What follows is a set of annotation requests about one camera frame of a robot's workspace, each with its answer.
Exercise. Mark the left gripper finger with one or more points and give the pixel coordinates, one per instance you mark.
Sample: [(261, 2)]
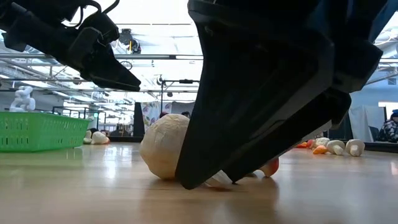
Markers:
[(105, 74)]

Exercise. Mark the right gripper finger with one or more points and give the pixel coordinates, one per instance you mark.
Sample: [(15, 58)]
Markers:
[(295, 130), (248, 93)]

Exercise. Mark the red toy chili pepper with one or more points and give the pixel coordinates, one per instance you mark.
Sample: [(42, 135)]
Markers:
[(301, 145)]

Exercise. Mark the red-capped toy mushroom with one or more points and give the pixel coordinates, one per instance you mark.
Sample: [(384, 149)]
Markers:
[(270, 167), (311, 143)]

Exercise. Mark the white toy garlic bulb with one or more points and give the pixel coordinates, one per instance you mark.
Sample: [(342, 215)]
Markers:
[(161, 146), (322, 141), (99, 138)]

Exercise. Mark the orange toy chili pepper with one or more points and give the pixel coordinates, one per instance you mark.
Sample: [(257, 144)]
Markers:
[(320, 150)]

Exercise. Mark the white-capped toy mushroom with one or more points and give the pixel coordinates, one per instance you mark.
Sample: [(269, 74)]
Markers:
[(88, 137), (354, 147)]

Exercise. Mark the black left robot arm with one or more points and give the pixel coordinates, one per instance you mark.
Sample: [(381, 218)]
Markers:
[(31, 18)]

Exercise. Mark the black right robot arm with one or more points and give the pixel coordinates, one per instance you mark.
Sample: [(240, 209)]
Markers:
[(380, 18)]

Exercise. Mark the black metal railing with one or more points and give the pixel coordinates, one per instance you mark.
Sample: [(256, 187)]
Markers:
[(79, 108)]

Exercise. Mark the black partition panel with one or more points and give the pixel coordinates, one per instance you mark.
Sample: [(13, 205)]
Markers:
[(139, 119)]

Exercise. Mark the white floral curtain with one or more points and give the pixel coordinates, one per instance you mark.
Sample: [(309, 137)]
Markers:
[(152, 112)]

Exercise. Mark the person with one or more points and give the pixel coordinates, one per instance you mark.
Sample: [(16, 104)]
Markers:
[(186, 114), (388, 130)]

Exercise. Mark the white twisted sculpture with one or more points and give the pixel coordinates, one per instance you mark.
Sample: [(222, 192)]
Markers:
[(22, 99)]

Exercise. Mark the green plastic basket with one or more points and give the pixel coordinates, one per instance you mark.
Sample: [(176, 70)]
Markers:
[(37, 133)]

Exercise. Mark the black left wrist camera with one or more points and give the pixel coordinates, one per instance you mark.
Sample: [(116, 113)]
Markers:
[(104, 28)]

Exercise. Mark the long grey horizontal rail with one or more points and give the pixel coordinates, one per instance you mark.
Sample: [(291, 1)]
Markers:
[(46, 56)]

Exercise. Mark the black aluminium table frame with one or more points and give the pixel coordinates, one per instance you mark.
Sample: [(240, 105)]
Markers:
[(124, 139)]

